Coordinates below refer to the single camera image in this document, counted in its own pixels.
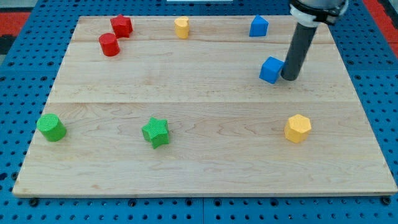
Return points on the blue cube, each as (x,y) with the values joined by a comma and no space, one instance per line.
(270,70)

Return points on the green star block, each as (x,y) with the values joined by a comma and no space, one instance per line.
(156,132)

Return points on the wooden board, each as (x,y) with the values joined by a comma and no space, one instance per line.
(226,125)

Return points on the yellow hexagon block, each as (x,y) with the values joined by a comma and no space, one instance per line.
(297,128)

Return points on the blue triangular prism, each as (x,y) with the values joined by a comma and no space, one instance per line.
(259,27)

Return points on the red cylinder block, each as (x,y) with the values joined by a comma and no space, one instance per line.
(109,44)

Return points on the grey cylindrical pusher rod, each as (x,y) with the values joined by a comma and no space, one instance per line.
(299,46)

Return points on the red star block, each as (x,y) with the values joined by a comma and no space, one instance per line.
(122,26)

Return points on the green cylinder block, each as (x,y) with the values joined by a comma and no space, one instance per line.
(51,127)

